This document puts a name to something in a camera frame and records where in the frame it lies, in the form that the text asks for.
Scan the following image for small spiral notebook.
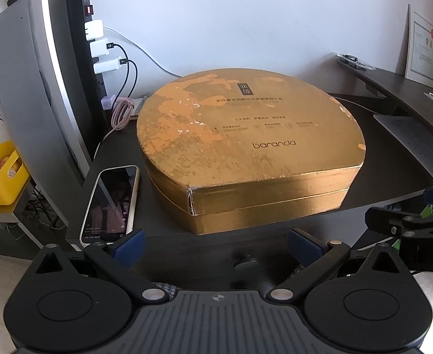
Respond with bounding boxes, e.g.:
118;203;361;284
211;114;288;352
132;96;148;117

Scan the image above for middle white charger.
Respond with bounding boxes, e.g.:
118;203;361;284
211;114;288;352
89;37;114;58

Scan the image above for yellow plastic basket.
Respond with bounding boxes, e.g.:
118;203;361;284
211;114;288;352
0;141;30;206

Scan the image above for gold round box lid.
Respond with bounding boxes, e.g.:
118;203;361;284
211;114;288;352
137;69;366;216

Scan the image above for lower white charger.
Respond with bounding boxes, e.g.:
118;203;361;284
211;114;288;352
93;57;128;75

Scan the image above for dark wooden shelf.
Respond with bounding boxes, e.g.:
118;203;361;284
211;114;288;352
336;60;433;134

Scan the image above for pink coiled cable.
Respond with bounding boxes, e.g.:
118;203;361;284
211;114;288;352
92;96;137;159

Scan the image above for purple small charger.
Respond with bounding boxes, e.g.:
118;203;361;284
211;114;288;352
101;94;116;111

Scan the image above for silver curved monitor back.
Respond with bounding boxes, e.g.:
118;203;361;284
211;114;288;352
0;0;99;224

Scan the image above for white charger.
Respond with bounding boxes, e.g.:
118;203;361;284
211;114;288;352
89;37;114;58
84;20;104;42
93;57;128;75

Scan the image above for framed certificate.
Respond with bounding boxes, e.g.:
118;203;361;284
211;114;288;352
404;4;433;88

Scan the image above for top white charger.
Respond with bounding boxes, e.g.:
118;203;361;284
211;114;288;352
84;20;104;42

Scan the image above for gold round box base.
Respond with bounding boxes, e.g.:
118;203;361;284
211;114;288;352
148;172;348;235

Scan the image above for smartphone with lit screen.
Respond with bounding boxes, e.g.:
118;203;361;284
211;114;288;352
79;165;140;247

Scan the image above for black power strip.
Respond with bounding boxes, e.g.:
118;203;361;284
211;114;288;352
65;0;109;159

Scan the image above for black charger cable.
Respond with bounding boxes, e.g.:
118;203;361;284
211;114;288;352
111;43;131;101
123;58;139;101

